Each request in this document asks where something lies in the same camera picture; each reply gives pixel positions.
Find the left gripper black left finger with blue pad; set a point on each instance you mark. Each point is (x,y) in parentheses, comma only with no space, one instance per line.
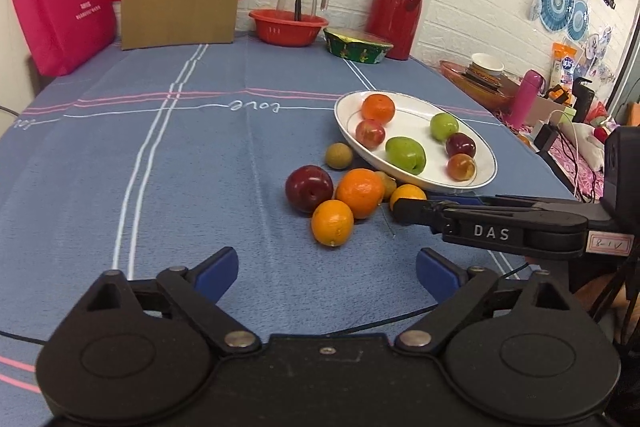
(135,352)

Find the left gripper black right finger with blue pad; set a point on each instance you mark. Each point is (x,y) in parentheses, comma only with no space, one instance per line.
(501,352)

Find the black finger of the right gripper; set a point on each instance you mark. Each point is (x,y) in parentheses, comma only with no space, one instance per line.
(474,226)

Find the brown round kiwi fruit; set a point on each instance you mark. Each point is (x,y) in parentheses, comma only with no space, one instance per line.
(338,156)

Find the red yellow small fruit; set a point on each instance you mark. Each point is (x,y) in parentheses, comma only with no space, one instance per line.
(461,167)

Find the dark red plum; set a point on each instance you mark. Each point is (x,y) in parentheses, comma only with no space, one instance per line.
(460,143)

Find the orange near gripper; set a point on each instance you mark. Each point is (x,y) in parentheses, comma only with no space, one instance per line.
(406,191)

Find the small brown fruit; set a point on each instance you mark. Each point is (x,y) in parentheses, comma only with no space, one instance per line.
(389,184)

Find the orange brown bowl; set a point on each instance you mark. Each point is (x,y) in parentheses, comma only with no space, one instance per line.
(492,100)

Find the white oval plate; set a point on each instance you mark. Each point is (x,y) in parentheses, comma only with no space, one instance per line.
(412,120)

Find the large orange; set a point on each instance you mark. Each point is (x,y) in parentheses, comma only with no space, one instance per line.
(362,190)

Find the pink water bottle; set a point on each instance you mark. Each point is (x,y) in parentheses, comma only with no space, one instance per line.
(524,99)

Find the red apple on plate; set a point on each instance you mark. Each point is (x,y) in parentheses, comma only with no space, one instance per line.
(370,133)

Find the small front orange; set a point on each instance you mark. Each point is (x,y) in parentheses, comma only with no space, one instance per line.
(331,223)

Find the white cup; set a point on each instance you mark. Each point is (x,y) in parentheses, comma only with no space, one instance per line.
(489,63)

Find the orange white snack bag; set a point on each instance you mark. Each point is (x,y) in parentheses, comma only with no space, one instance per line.
(563,65)

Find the orange on plate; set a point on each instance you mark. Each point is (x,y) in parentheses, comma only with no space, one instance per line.
(378,107)

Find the blue striped tablecloth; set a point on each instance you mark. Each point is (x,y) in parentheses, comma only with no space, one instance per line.
(145,159)

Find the dark red apple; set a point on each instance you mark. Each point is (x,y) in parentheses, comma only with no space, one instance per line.
(307,187)

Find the green instant noodle bowl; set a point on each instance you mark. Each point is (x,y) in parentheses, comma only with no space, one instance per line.
(355,45)

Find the red thermos jug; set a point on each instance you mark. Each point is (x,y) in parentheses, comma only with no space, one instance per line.
(395,21)

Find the red plastic basket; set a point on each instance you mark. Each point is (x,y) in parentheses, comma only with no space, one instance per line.
(280,28)

